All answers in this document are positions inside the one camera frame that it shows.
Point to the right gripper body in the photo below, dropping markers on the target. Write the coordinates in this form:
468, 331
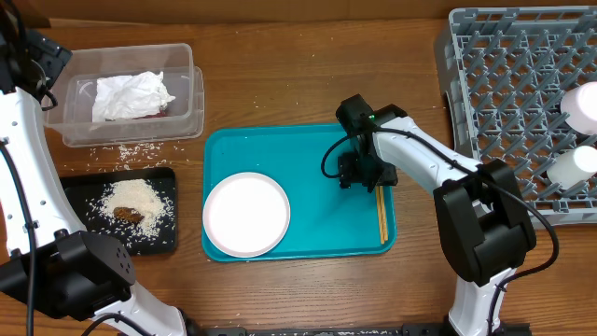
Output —
367, 168

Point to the wooden chopstick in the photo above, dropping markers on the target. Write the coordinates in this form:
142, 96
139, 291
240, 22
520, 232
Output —
385, 218
381, 215

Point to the large white plate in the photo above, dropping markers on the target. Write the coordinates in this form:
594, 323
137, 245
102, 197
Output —
246, 215

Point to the red snack wrapper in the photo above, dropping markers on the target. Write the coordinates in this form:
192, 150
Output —
154, 115

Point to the white cup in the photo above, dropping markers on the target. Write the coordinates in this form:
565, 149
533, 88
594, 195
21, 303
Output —
573, 166

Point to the small white saucer bowl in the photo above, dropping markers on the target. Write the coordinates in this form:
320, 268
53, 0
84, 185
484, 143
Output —
580, 105

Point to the pile of white rice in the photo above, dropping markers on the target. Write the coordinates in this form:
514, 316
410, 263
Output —
156, 206

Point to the white napkin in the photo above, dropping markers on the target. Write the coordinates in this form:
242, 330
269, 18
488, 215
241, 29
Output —
126, 97

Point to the brown food scrap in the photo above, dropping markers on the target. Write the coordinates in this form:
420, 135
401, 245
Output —
128, 214

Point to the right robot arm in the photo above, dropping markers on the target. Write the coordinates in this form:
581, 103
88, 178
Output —
484, 233

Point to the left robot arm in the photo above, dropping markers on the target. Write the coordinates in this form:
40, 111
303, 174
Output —
56, 267

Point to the grey dishwasher rack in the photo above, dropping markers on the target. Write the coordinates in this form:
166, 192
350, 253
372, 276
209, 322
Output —
504, 72

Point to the teal serving tray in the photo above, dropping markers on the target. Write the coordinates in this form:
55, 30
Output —
325, 220

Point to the black tray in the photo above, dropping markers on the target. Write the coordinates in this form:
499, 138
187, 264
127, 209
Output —
80, 188

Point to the clear plastic bin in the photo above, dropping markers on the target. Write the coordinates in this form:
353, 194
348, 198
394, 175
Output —
76, 90

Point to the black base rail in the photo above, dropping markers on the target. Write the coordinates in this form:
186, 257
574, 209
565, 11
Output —
430, 329

